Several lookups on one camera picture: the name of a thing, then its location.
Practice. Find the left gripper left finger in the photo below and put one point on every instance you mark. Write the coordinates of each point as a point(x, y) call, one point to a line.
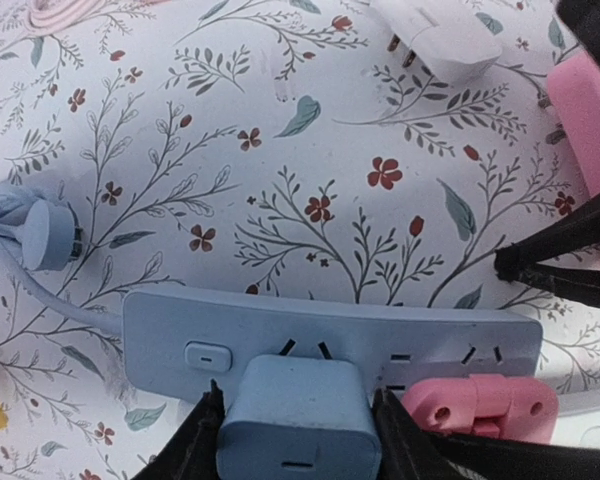
point(191, 452)

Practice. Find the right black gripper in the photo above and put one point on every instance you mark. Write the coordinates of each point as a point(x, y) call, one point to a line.
point(582, 18)

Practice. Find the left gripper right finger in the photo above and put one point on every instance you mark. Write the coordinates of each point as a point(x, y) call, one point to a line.
point(411, 453)

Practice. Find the pink triangular power strip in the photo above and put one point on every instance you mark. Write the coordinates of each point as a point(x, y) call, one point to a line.
point(573, 90)

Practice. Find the light blue adapter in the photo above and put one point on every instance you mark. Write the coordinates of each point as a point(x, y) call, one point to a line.
point(299, 418)

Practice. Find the light blue power strip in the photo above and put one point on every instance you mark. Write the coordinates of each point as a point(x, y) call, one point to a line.
point(177, 340)

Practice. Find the small pink adapter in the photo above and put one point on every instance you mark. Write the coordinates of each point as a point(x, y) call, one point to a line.
point(488, 405)

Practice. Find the white cube plug adapter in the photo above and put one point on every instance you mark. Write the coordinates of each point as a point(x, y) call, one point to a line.
point(449, 40)

